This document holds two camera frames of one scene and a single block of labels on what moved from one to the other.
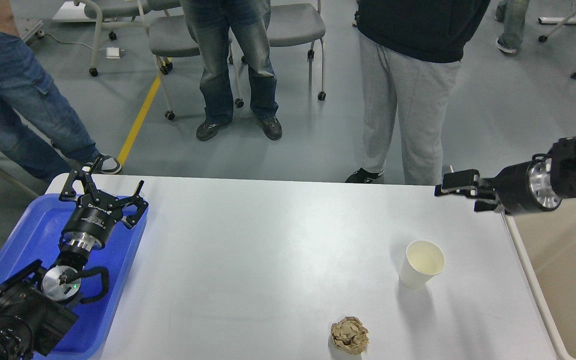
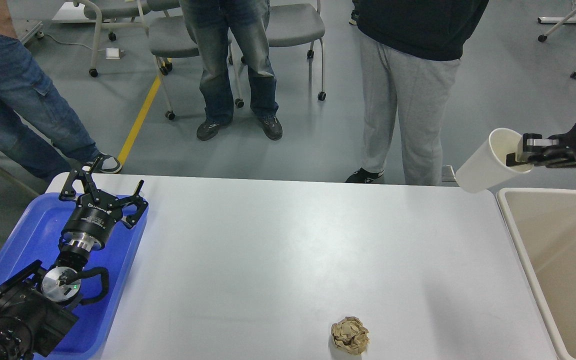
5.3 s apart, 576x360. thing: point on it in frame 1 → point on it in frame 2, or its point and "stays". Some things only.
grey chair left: (112, 14) stays
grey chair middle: (169, 36) stays
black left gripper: (92, 222) stays
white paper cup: (424, 260) → (486, 165)
